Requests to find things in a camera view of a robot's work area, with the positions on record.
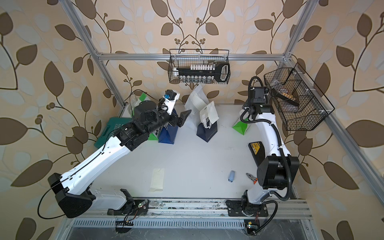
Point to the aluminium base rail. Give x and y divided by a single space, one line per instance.
217 208

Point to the object in right basket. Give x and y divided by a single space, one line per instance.
290 99

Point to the right wire basket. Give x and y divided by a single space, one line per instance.
314 107

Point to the white bag back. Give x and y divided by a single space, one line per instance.
196 102

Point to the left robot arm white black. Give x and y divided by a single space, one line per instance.
73 190

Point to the blue takeaway bag white handles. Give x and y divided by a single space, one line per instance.
168 133

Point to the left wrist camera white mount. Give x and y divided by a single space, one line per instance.
168 101

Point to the black yellow-labelled device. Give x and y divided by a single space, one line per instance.
258 152

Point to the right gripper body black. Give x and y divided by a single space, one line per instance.
247 105

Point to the light blue stapler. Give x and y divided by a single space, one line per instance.
231 177

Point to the black socket set holder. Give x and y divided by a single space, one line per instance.
214 72

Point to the wire basket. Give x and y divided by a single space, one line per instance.
314 107
187 57

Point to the green plastic tool case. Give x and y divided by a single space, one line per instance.
113 124

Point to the small dark navy bag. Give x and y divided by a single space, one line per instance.
132 103

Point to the green white cool tea bag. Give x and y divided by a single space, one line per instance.
145 111

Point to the back wire basket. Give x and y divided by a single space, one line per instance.
187 57

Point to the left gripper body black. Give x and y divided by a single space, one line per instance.
171 119

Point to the orange handled pliers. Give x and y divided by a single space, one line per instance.
252 178

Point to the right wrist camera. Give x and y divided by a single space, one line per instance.
259 95

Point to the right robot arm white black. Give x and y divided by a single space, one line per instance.
277 171

